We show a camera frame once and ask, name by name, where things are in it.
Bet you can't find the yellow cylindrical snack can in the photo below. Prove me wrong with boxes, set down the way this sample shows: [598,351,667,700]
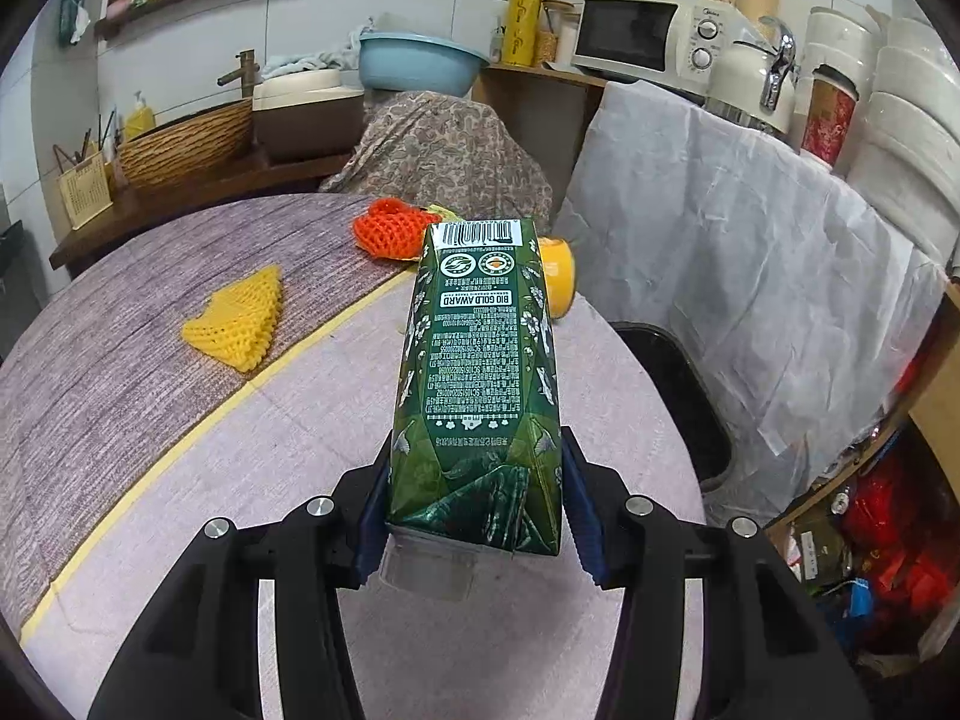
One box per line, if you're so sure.
[536,236,580,318]

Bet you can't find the bundle of chopsticks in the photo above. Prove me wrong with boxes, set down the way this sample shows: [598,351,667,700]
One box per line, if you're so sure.
[79,109,121,160]

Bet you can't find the brass faucet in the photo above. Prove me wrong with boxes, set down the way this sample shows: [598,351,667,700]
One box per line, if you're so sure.
[217,49,257,98]

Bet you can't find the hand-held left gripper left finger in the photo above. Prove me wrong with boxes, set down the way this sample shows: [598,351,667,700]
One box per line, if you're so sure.
[86,431,395,720]

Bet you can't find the cream electric kettle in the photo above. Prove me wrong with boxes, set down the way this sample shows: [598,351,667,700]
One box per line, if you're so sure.
[705,15,797,136]

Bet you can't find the cream chopstick holder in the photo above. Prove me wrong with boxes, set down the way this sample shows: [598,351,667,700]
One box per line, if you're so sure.
[58,154,115,230]

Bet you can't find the black trash bin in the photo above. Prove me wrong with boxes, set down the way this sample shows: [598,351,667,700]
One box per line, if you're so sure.
[607,321,734,492]

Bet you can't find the yellow soap bottle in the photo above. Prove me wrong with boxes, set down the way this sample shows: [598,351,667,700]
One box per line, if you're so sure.
[124,90,157,140]

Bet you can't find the short stack of white bowls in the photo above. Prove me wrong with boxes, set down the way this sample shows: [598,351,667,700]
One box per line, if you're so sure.
[806,6,878,76]

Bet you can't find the tall stack of white bowls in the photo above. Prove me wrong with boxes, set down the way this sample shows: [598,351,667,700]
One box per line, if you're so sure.
[832,11,960,271]

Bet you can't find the white cloth cover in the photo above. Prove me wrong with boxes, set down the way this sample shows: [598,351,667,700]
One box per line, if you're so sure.
[551,79,950,526]

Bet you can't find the white microwave oven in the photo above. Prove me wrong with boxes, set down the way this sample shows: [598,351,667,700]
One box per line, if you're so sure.
[571,0,758,106]

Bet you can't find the red paper cup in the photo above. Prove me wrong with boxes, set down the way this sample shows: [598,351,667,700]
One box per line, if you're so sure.
[799,64,858,170]

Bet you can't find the yellow foam fruit net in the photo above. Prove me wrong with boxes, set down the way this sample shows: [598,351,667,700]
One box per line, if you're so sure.
[182,264,286,374]

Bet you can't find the red plastic bags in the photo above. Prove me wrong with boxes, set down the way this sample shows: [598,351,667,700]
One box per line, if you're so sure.
[840,450,960,616]

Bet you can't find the green drink carton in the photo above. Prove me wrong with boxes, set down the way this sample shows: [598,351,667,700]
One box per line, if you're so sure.
[379,217,565,602]

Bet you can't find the dark wooden counter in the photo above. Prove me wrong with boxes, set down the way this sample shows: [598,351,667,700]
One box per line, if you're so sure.
[51,146,353,271]

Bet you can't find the light blue plastic basin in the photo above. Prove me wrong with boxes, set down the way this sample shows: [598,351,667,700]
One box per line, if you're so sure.
[358,31,490,97]

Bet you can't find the orange foam fruit net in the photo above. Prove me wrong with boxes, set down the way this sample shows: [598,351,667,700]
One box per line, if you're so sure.
[352,197,443,262]

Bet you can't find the yellow film roll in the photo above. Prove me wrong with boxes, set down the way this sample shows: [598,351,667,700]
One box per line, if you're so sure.
[501,0,542,67]

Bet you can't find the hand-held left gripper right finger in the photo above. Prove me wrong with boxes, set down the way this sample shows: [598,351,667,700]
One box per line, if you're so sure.
[559,426,875,720]

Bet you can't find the brown cooker with cream lid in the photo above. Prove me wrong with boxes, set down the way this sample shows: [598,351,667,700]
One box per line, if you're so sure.
[251,69,367,162]

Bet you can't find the wicker basket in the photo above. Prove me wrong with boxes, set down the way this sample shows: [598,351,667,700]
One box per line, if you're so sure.
[116,97,254,192]

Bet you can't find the light blue towel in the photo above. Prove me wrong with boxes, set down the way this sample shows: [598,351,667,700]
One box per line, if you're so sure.
[261,15,391,80]

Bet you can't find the floral cloth cover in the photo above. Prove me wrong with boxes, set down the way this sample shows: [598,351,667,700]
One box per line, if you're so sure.
[319,90,554,230]

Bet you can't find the purple striped tablecloth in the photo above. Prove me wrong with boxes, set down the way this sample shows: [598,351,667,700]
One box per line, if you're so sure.
[0,193,421,616]

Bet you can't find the glass jar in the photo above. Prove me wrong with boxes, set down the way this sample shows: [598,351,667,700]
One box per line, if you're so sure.
[540,0,584,65]

